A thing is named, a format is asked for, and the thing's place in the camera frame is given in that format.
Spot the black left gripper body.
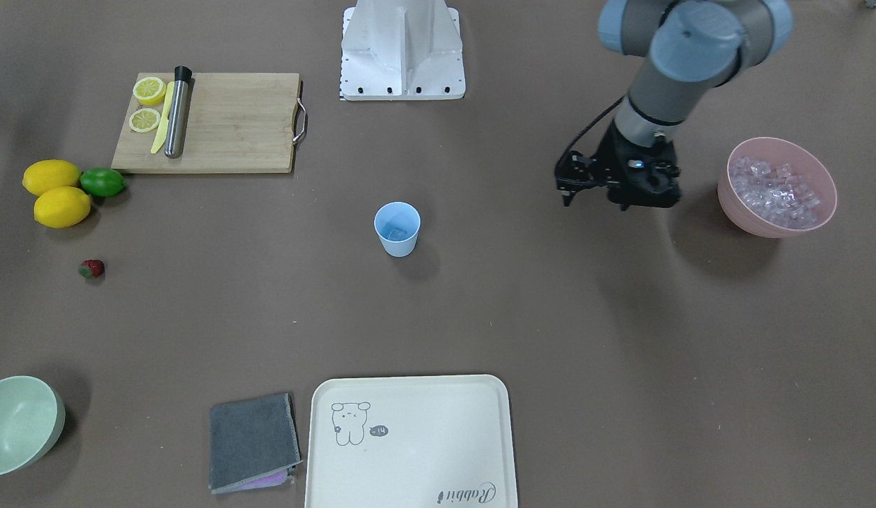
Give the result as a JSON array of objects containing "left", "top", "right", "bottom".
[{"left": 598, "top": 123, "right": 682, "bottom": 210}]

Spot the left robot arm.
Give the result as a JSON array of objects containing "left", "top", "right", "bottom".
[{"left": 595, "top": 1, "right": 795, "bottom": 210}]

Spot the clear ice cubes pile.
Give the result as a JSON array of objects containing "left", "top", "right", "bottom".
[{"left": 728, "top": 157, "right": 821, "bottom": 229}]

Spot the light blue plastic cup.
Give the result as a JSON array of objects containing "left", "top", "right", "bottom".
[{"left": 373, "top": 200, "right": 421, "bottom": 258}]

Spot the pink bowl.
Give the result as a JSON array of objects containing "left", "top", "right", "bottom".
[{"left": 717, "top": 136, "right": 838, "bottom": 238}]

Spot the cream rabbit tray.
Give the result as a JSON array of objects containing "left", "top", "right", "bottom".
[{"left": 304, "top": 374, "right": 519, "bottom": 507}]

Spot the bamboo cutting board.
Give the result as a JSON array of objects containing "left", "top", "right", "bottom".
[{"left": 111, "top": 72, "right": 308, "bottom": 174}]

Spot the steel muddler black tip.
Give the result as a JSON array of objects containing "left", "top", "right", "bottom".
[{"left": 164, "top": 66, "right": 193, "bottom": 159}]

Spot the grey folded cloth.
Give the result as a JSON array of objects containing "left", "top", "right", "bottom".
[{"left": 208, "top": 392, "right": 302, "bottom": 495}]

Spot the yellow plastic knife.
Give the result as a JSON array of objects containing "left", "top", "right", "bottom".
[{"left": 150, "top": 81, "right": 175, "bottom": 154}]

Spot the lemon half upper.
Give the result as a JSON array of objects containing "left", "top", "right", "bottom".
[{"left": 132, "top": 76, "right": 167, "bottom": 106}]

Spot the lemon half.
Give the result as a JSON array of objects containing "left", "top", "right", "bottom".
[
  {"left": 128, "top": 107, "right": 161, "bottom": 134},
  {"left": 132, "top": 76, "right": 167, "bottom": 106}
]

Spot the lemon half lower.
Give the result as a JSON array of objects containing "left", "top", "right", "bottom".
[{"left": 128, "top": 107, "right": 161, "bottom": 134}]

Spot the green lime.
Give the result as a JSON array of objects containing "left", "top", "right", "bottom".
[{"left": 79, "top": 167, "right": 126, "bottom": 198}]

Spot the red strawberry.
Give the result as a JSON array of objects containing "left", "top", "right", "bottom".
[{"left": 78, "top": 258, "right": 105, "bottom": 279}]

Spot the yellow lemon lower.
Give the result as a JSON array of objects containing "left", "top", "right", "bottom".
[{"left": 33, "top": 186, "right": 92, "bottom": 229}]

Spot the yellow lemon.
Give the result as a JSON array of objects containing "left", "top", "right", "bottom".
[
  {"left": 21, "top": 159, "right": 80, "bottom": 197},
  {"left": 33, "top": 186, "right": 92, "bottom": 229}
]

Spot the yellow lemon upper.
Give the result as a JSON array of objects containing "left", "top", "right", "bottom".
[{"left": 21, "top": 159, "right": 80, "bottom": 197}]

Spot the mint green bowl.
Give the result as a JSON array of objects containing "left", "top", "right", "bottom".
[{"left": 0, "top": 375, "right": 66, "bottom": 476}]

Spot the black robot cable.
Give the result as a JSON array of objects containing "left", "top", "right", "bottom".
[{"left": 563, "top": 95, "right": 625, "bottom": 167}]

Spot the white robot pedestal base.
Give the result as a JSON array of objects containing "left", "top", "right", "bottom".
[{"left": 339, "top": 1, "right": 467, "bottom": 101}]

